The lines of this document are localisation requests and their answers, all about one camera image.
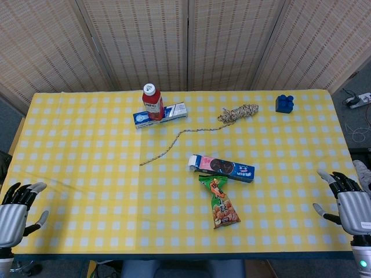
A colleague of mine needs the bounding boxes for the yellow checkered tablecloth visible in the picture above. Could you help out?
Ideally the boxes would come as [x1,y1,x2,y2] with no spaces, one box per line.
[0,89,362,255]

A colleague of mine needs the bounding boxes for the thin white floor cable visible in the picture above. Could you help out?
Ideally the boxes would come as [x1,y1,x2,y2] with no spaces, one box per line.
[344,123,371,142]

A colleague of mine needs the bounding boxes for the blue cookie box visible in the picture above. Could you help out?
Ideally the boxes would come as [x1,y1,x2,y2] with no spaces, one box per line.
[187,154,256,184]

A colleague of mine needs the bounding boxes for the braided multicolour rope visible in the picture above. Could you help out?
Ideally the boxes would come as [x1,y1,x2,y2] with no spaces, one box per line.
[139,104,260,167]

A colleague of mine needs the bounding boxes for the blue toy building block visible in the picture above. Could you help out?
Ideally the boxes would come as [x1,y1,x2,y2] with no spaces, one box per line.
[275,94,296,114]

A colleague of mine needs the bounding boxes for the blue white toothpaste box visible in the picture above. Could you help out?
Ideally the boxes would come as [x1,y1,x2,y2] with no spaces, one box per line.
[133,101,188,129]

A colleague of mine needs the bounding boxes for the white power strip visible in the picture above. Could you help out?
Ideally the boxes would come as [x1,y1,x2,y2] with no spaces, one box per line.
[344,92,371,109]

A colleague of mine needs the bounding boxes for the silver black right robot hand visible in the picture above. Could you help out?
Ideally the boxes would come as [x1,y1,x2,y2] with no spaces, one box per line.
[312,169,371,237]

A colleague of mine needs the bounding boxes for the black plug adapter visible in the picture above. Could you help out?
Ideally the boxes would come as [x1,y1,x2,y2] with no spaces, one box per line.
[341,88,362,107]

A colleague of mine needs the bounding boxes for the grey crumpled cloth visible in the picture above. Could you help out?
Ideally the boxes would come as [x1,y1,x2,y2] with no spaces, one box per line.
[352,160,371,192]

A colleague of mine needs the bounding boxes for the red juice bottle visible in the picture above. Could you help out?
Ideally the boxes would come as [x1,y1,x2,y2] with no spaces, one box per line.
[141,83,165,121]

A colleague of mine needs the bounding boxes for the woven bamboo screen panel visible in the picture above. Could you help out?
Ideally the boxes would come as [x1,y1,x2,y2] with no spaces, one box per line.
[77,0,191,92]
[250,0,371,95]
[187,0,288,92]
[0,0,118,115]

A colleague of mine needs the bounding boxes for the green snack bag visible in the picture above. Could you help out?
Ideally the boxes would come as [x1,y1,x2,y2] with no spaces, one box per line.
[198,174,241,230]

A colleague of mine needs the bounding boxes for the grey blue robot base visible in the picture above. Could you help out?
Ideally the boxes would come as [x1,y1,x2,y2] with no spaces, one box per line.
[120,259,246,278]

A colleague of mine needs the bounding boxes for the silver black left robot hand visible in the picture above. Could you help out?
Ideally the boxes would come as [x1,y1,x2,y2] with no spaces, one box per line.
[0,181,49,249]

